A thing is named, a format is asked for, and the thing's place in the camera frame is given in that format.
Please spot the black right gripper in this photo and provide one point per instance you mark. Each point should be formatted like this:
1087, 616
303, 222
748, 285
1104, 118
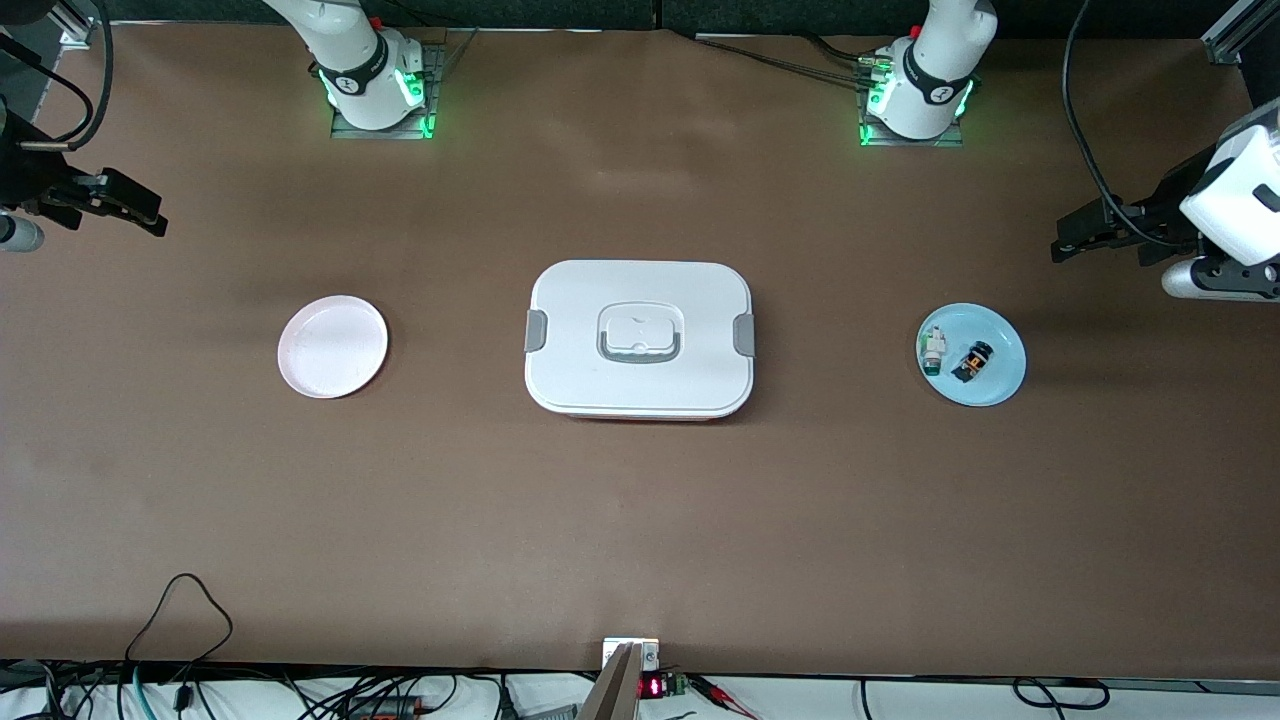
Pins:
28, 176

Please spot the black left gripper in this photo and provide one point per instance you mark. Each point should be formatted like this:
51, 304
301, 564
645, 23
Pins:
1168, 203

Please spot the black and orange switch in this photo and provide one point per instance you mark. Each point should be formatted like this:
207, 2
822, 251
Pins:
972, 362

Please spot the light blue round plate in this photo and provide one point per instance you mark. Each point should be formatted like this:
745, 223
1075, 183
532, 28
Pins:
995, 345

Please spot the pink round plate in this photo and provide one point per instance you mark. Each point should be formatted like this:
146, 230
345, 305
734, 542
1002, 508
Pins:
333, 347

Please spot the white lidded container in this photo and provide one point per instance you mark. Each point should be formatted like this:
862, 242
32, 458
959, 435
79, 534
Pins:
640, 340

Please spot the orange connector block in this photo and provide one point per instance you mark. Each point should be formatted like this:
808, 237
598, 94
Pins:
385, 712

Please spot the red clip lead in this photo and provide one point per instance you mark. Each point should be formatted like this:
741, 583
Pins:
725, 697

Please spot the red digit display board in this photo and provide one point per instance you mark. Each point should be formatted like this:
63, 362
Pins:
652, 687

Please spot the aluminium profile bar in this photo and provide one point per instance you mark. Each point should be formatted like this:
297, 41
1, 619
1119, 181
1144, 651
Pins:
615, 690

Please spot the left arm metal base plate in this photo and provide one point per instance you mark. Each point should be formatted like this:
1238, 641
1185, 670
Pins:
950, 140

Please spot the aluminium frame extrusion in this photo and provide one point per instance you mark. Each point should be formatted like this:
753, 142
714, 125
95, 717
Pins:
1240, 30
75, 25

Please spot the white and green switch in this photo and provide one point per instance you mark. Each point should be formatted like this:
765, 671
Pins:
934, 350

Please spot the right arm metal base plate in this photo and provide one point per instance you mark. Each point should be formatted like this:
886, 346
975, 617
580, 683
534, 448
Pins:
435, 70

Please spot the white metal bracket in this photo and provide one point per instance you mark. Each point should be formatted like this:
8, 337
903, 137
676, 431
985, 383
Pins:
650, 655

